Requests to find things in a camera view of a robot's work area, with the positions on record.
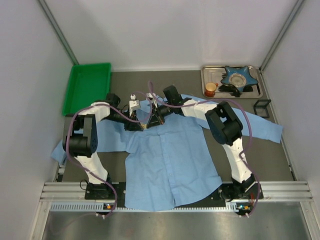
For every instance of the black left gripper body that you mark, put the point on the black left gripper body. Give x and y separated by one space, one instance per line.
130 124

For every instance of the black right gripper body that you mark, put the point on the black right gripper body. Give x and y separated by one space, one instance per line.
158 115

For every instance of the gold brooch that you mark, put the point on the gold brooch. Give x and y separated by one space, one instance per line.
143 126

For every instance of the light blue button shirt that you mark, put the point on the light blue button shirt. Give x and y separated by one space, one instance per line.
173 155

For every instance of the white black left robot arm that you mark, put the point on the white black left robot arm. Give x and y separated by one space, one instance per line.
81 137

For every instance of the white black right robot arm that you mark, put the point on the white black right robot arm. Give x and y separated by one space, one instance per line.
225 126

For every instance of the black brooch box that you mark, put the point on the black brooch box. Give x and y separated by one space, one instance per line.
260 108

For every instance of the orange cup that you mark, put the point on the orange cup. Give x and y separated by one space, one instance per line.
210 89

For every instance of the green plastic tray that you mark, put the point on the green plastic tray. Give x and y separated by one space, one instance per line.
87 83

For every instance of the silver metal tray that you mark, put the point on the silver metal tray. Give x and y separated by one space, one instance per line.
217 73

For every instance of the black comb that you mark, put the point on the black comb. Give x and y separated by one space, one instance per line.
232 90

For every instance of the blue star-shaped dish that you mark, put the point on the blue star-shaped dish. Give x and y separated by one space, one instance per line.
238 77

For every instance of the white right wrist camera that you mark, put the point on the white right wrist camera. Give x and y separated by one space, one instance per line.
152 99

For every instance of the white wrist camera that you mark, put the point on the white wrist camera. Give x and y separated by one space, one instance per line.
134 103
152 99

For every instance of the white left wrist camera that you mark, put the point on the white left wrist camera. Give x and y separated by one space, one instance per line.
134 103

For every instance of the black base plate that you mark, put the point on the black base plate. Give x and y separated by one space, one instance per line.
153 198

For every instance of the white slotted cable duct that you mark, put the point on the white slotted cable duct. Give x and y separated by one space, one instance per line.
104 208

